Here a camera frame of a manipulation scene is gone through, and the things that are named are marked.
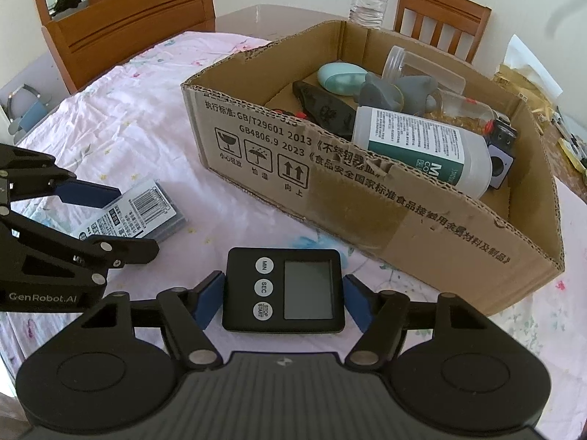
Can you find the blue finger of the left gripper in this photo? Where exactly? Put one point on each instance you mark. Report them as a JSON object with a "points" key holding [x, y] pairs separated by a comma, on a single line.
{"points": [[120, 251], [86, 194]]}

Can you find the black toy train red wheels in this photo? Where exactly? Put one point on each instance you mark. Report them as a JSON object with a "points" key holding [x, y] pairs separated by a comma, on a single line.
{"points": [[500, 137]]}

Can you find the clear plastic jar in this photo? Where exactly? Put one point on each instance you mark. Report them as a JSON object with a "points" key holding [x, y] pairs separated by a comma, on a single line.
{"points": [[402, 63]]}

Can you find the bundle of pens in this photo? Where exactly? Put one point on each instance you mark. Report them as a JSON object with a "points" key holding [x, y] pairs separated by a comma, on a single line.
{"points": [[568, 133]]}

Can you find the white plastic bottle green label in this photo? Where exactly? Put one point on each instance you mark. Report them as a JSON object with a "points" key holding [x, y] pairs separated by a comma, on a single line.
{"points": [[442, 151]]}

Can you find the wooden chair far side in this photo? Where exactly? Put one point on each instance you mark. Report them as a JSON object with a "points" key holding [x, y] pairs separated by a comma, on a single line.
{"points": [[465, 16]]}

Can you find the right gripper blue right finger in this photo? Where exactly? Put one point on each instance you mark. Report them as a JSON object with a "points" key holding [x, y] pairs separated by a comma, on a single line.
{"points": [[380, 317]]}

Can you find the grey elephant toy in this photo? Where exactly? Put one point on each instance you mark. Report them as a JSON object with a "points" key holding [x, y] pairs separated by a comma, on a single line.
{"points": [[413, 95]]}

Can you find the wooden chair left side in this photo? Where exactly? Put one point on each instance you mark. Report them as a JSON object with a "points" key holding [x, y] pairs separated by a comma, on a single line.
{"points": [[90, 42]]}

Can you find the wooden chair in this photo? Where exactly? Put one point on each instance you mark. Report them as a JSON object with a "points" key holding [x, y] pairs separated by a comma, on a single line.
{"points": [[465, 16], [90, 42]]}

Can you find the clear box with barcode label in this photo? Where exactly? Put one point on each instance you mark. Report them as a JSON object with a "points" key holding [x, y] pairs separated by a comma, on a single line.
{"points": [[144, 211]]}

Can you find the light blue oval case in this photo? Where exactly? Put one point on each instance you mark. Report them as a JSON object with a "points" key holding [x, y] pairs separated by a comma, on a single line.
{"points": [[341, 78]]}

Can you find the gold tissue pack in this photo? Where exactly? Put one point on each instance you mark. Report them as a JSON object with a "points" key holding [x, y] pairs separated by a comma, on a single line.
{"points": [[522, 74]]}

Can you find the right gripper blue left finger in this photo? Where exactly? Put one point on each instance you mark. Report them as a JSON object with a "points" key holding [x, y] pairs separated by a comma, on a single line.
{"points": [[186, 314]]}

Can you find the black digital timer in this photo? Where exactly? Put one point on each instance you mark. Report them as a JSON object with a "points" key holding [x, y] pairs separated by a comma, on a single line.
{"points": [[283, 291]]}

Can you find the open cardboard box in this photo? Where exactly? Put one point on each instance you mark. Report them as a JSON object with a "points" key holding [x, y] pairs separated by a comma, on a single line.
{"points": [[397, 195]]}

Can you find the small bottle silver cap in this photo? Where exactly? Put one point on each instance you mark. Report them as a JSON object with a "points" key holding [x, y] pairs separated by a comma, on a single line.
{"points": [[454, 109]]}

